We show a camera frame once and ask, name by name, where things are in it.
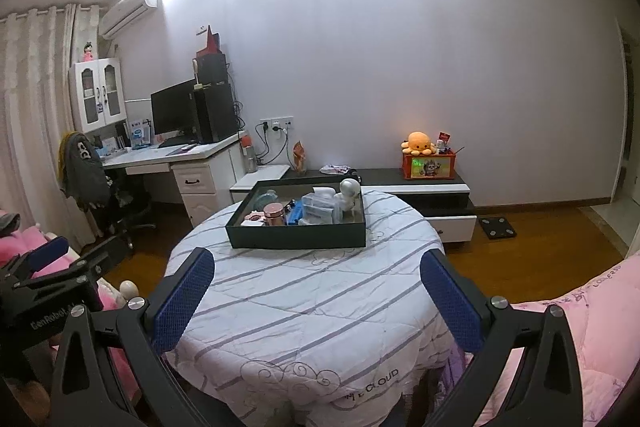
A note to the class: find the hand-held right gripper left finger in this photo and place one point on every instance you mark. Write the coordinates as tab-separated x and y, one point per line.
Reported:
185	302

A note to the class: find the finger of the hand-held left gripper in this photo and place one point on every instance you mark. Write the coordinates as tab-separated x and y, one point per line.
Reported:
47	253
97	263

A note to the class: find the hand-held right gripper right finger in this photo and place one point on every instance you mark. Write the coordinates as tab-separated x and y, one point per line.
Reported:
450	302

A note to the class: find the jar with rose gold lid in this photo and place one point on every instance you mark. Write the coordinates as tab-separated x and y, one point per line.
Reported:
274	213

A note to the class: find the dark green box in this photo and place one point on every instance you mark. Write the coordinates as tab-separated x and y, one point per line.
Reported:
300	239

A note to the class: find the pink blanket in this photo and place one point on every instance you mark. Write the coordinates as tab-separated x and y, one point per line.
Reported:
20	241

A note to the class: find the grey cloth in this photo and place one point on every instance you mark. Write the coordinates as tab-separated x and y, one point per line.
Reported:
9	223

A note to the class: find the black office chair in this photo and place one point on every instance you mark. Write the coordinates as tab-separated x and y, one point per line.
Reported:
127	212

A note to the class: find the black bathroom scale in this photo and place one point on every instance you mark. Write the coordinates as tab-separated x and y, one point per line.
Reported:
496	228

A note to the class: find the grey jacket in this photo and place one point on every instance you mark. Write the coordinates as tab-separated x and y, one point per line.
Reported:
82	172

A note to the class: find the pink pixel block toy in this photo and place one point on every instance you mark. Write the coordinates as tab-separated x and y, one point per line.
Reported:
252	219

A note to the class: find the white low cabinet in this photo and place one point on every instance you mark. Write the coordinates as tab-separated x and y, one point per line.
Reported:
440	194

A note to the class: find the white desk with drawers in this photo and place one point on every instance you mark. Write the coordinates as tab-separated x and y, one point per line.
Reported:
200	179

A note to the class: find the clear glass cup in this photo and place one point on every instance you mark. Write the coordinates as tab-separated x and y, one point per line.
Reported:
267	198

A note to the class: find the blue and white boxes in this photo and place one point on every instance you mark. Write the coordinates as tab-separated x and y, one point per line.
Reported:
140	134

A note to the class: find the red storage box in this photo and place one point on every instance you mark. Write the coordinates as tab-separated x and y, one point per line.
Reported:
430	167

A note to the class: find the cream curtain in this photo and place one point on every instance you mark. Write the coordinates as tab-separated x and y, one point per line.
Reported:
35	117

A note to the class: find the pink printed quilt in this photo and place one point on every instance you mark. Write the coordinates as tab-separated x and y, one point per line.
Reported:
590	322

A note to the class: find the black keyboard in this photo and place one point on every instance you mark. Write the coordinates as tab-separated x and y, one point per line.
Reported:
175	142

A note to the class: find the bottle with orange cap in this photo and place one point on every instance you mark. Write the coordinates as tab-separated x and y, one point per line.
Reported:
249	157

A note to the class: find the clear plastic floss box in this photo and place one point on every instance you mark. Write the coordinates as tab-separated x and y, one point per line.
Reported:
316	211

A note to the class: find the orange octopus plush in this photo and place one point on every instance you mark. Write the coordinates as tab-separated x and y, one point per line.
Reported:
419	143

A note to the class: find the white hutch cabinet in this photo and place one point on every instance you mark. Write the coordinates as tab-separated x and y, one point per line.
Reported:
97	94

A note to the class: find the white rectangular charger box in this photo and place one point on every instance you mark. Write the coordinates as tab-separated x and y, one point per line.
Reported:
324	193

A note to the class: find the black computer monitor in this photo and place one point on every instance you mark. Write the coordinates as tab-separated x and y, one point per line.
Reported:
172	112

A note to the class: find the small patterned cloth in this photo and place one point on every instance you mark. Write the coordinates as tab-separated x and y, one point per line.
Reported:
336	169

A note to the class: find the orange snack bag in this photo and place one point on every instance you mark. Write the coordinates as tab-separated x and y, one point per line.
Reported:
300	159

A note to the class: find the black computer tower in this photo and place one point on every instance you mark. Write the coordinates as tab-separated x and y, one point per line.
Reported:
215	114

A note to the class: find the small pink doll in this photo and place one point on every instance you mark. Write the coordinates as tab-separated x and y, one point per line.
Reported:
89	53

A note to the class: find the wooden figure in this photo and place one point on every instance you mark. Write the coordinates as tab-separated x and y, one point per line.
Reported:
197	74

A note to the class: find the black box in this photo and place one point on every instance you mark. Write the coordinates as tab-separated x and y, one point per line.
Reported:
214	69

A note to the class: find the red pointed paper model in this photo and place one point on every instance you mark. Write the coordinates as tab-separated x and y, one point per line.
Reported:
210	42

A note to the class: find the white air conditioner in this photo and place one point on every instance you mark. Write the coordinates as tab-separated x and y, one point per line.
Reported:
127	12

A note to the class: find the cream bed post knob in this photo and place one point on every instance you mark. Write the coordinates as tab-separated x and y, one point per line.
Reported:
128	289

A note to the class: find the white wall socket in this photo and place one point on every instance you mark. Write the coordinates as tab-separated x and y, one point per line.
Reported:
277	124

